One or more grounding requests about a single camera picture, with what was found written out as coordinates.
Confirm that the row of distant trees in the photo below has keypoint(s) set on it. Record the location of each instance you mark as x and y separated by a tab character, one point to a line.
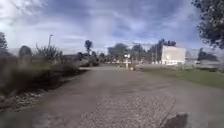
133	51

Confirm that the grey asphalt path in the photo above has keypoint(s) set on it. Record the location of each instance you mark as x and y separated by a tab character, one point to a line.
126	96

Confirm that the white building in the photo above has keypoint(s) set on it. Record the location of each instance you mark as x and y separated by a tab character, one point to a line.
173	55

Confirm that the street lamp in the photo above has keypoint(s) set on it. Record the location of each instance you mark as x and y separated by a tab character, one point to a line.
50	40

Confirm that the row of bushes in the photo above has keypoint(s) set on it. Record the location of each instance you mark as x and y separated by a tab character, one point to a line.
36	71

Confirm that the grass field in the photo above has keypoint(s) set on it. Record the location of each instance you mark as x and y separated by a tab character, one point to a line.
196	75

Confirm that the overhanging tree branches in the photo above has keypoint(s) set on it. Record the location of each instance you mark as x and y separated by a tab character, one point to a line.
211	20

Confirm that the white post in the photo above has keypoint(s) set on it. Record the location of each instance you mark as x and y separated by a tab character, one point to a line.
126	61

